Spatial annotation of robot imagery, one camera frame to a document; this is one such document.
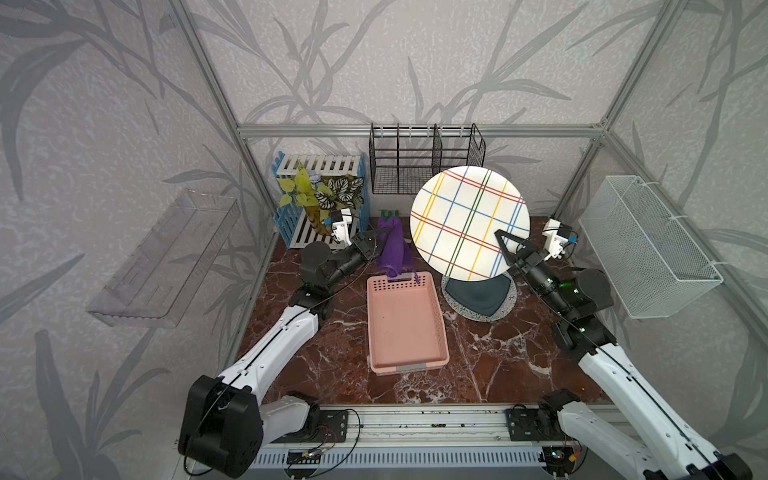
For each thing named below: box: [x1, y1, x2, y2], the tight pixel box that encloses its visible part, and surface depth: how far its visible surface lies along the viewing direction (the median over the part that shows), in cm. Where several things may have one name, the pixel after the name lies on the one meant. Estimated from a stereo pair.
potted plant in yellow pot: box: [278, 166, 363, 236], surface depth 96 cm
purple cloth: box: [378, 215, 420, 284], surface depth 69 cm
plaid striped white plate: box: [410, 165, 531, 282], surface depth 64 cm
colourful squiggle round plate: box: [441, 270, 517, 322], surface depth 96 cm
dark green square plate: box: [445, 274, 511, 317], surface depth 95 cm
